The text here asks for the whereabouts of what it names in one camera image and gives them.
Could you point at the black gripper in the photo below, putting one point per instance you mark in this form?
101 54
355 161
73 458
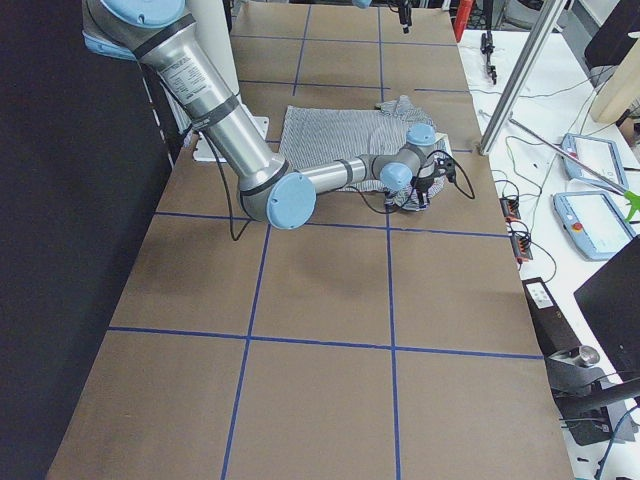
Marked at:
404 15
424 185

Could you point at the striped polo shirt white collar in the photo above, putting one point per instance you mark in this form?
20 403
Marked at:
378 150

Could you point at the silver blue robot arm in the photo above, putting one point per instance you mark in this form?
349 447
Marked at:
163 36
391 4

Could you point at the black clamp tool on table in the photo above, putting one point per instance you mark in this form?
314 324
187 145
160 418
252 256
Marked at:
487 49

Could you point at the lower blue teach pendant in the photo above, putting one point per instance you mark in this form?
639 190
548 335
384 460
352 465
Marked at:
593 222

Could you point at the blue teach pendant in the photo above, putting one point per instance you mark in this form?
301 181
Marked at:
593 222
600 155

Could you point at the black box white label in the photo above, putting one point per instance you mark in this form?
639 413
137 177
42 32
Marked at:
553 332

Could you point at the upper blue teach pendant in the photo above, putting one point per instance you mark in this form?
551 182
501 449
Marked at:
600 155

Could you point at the green tipped grabber stick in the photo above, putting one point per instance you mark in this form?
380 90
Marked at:
631 197

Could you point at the silver round knob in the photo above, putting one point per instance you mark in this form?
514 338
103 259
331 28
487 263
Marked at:
587 356

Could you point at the black monitor on stand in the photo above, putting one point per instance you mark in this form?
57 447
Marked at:
592 405

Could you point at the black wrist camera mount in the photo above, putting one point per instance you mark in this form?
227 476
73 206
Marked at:
445 167

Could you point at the aluminium extrusion frame post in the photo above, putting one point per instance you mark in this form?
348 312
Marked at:
534 44

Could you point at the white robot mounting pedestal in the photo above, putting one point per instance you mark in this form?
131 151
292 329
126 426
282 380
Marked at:
218 109

